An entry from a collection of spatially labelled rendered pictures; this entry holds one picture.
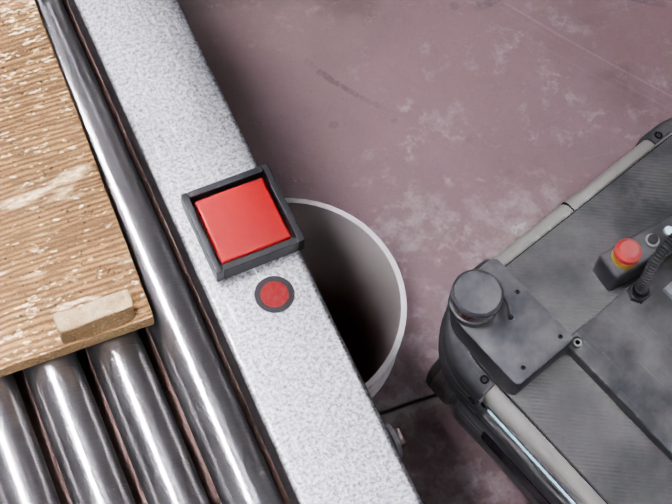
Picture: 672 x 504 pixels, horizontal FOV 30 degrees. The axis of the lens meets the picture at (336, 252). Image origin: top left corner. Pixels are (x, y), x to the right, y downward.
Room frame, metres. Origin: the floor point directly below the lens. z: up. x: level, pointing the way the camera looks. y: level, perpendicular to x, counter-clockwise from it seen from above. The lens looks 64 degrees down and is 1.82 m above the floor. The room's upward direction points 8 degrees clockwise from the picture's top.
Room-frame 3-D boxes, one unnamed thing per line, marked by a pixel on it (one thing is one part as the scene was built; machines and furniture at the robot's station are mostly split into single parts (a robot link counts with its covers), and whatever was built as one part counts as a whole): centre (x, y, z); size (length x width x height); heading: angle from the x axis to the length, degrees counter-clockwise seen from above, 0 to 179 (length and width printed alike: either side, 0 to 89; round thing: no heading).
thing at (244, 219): (0.45, 0.08, 0.92); 0.06 x 0.06 x 0.01; 32
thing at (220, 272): (0.45, 0.08, 0.92); 0.08 x 0.08 x 0.02; 32
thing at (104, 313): (0.35, 0.17, 0.95); 0.06 x 0.02 x 0.03; 120
